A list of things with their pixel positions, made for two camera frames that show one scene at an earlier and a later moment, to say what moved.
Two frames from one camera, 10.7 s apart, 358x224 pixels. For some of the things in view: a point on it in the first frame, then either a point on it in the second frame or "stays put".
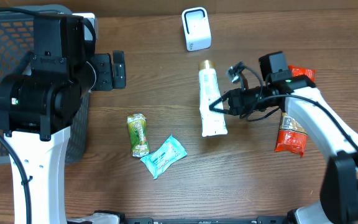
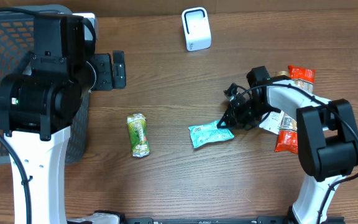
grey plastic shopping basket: [7, 37] stays put
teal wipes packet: [162, 159] → [205, 132]
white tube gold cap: [213, 123] → [272, 121]
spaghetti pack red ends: [291, 138] stays put
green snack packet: [138, 134] stays put
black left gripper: [106, 71] stays put
